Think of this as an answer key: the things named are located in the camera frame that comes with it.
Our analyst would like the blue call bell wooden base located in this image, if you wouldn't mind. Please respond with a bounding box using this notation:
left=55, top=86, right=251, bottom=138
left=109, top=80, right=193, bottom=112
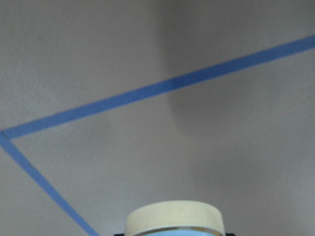
left=124, top=200, right=226, bottom=236

